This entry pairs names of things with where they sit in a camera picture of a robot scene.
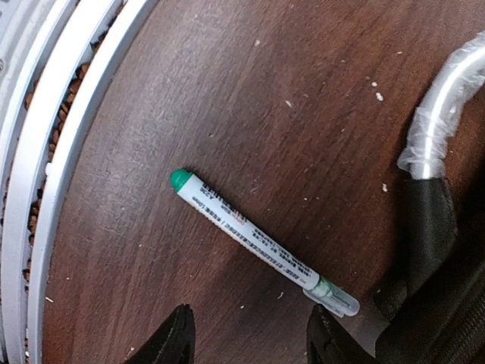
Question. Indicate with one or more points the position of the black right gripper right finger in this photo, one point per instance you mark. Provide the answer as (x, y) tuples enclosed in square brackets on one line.
[(327, 341)]

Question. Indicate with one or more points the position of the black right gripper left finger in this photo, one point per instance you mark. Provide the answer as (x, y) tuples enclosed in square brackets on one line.
[(173, 342)]

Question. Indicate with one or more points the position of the black student backpack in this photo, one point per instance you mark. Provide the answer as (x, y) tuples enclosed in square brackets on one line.
[(436, 311)]

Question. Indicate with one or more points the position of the white pen green tip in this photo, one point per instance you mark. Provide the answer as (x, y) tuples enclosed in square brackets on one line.
[(218, 211)]

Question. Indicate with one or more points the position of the aluminium front rail frame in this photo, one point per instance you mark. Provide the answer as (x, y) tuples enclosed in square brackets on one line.
[(57, 62)]

